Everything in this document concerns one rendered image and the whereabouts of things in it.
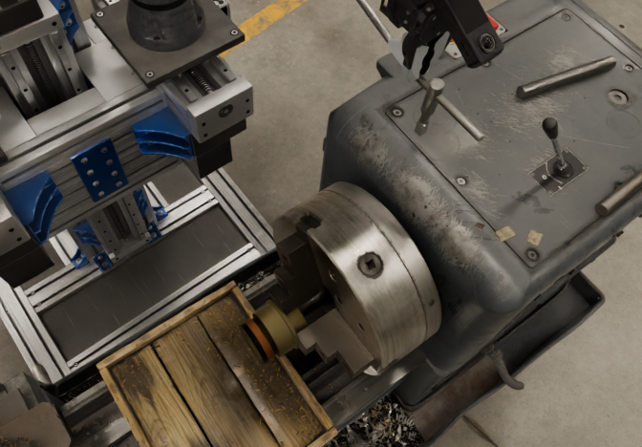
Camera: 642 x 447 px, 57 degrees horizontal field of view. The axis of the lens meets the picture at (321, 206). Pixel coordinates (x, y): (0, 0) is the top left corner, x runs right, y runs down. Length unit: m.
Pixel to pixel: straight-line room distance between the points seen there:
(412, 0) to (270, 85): 1.92
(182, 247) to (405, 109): 1.19
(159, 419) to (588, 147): 0.89
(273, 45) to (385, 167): 1.93
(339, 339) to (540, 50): 0.64
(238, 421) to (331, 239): 0.43
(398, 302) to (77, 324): 1.30
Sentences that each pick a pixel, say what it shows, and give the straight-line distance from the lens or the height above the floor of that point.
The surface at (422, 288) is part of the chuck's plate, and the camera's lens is 0.91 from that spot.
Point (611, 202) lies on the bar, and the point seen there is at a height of 1.28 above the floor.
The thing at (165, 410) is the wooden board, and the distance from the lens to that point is 1.17.
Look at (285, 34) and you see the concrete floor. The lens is 2.88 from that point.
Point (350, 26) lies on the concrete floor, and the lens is 2.95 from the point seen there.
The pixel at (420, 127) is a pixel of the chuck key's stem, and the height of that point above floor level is 1.30.
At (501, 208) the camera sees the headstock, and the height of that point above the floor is 1.25.
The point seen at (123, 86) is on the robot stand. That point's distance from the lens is 1.29.
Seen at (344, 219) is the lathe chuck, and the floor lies 1.23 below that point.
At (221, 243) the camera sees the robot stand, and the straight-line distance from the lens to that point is 2.02.
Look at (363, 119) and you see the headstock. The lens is 0.99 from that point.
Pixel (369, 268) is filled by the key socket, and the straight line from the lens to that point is 0.90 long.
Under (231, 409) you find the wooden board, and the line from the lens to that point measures 1.16.
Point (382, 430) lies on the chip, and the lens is 1.47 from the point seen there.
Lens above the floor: 2.02
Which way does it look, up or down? 61 degrees down
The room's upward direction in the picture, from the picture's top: 8 degrees clockwise
